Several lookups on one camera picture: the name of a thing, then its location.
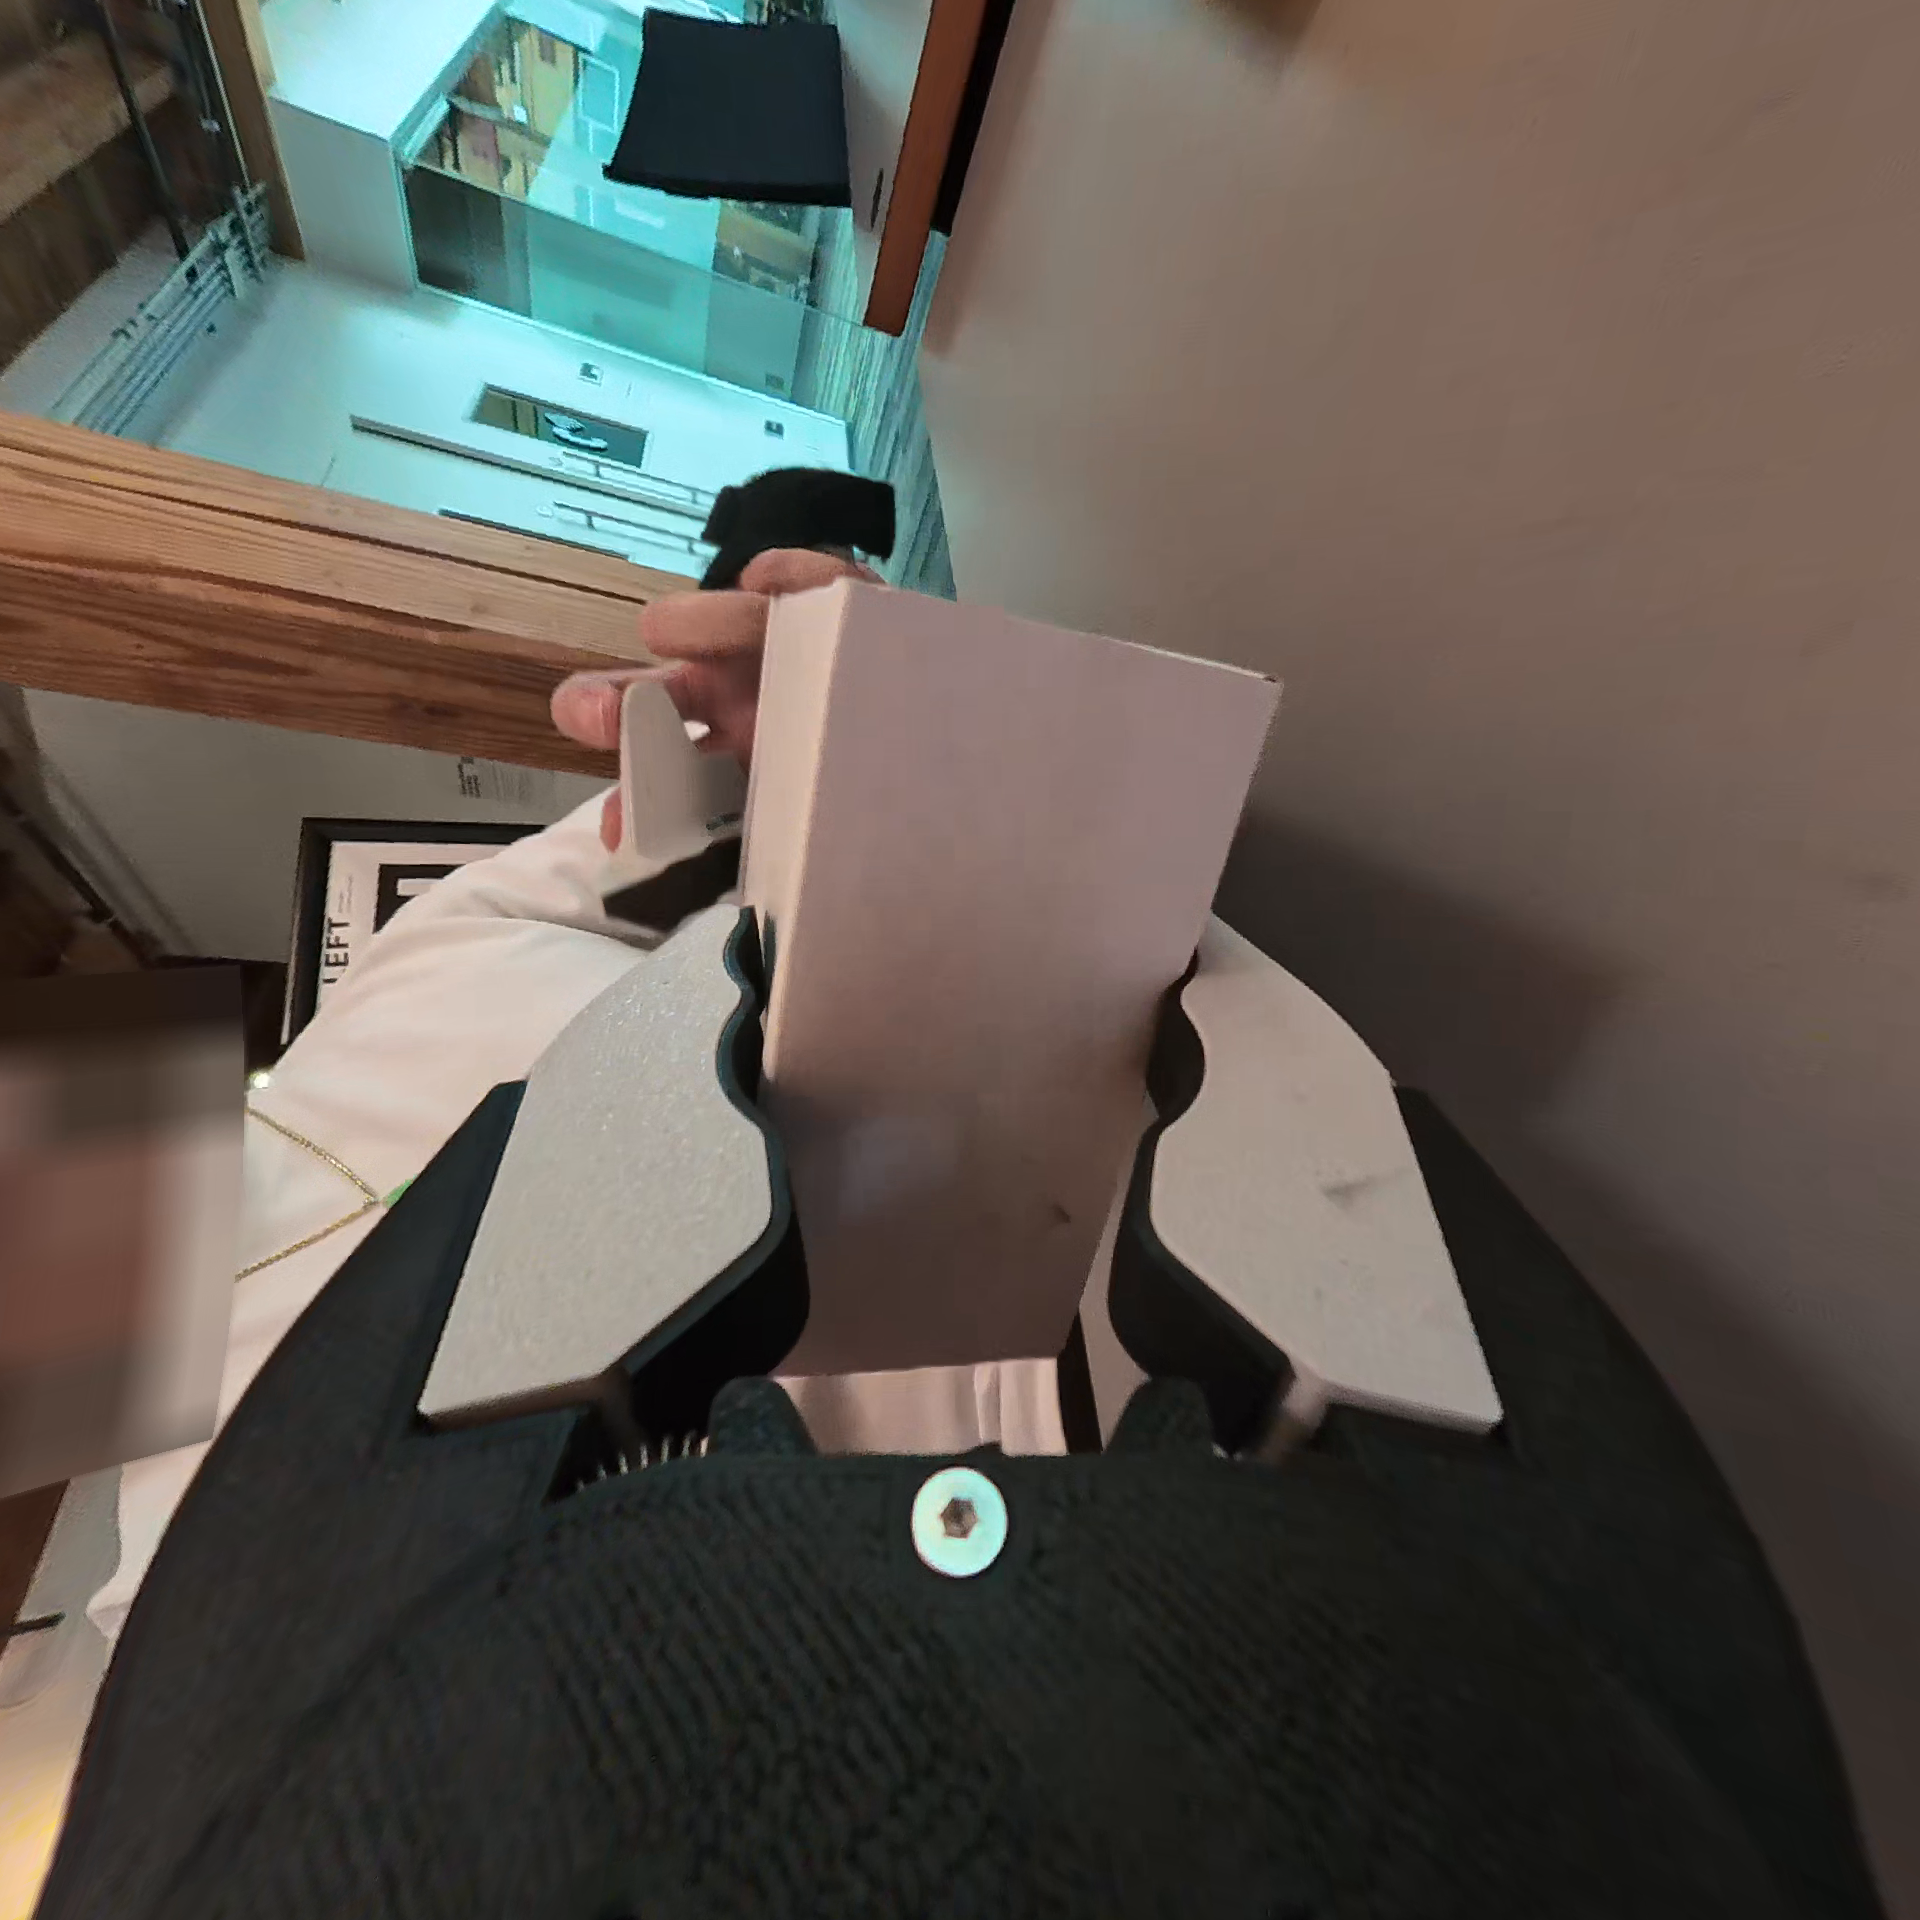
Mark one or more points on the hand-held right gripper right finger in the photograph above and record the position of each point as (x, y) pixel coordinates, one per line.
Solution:
(1320, 1217)

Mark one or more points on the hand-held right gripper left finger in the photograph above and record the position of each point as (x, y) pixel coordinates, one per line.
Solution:
(616, 1201)

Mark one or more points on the white cardboard box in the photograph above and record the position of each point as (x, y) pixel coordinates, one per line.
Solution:
(975, 899)

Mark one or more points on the person's left forearm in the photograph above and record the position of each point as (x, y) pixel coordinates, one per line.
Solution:
(511, 933)

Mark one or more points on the person's left hand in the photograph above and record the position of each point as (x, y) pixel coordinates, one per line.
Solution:
(707, 638)

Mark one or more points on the black framed poster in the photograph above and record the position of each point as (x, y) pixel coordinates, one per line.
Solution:
(325, 899)

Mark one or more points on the wooden beam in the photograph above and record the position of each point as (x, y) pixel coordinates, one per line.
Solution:
(227, 599)

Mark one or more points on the black panel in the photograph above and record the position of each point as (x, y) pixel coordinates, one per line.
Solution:
(737, 107)

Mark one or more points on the white conduit pipes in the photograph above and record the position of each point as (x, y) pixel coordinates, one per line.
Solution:
(182, 313)

